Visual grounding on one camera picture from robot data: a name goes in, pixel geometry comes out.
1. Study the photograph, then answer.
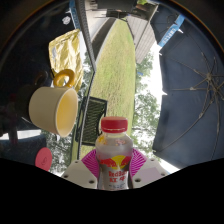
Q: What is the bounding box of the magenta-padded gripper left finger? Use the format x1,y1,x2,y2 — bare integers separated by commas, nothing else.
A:
61,148,101,190

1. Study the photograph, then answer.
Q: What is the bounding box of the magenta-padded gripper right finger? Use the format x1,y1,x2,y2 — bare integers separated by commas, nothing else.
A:
129,148,170,190

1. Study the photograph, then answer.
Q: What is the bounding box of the clear red-capped drink bottle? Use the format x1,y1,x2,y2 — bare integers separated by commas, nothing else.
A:
94,116,134,191

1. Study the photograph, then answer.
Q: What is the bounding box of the flat round red coaster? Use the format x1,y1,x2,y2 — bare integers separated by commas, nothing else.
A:
34,147,53,172

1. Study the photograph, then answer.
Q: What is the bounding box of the dark wicker chair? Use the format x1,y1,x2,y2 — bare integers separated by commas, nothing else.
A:
74,95,109,147

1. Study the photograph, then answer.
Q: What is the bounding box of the large navy patio umbrella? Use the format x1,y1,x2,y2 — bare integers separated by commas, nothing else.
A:
152,23,224,170

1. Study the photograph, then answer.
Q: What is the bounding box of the yellow foil snack packet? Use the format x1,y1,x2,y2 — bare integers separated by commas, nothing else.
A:
48,28,84,93

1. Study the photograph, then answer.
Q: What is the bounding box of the navy umbrella with blue trim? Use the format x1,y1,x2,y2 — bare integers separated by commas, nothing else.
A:
149,2,186,48

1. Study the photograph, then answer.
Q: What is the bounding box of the cream mug with yellow handle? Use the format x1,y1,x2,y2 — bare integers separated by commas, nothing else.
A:
28,68,79,138

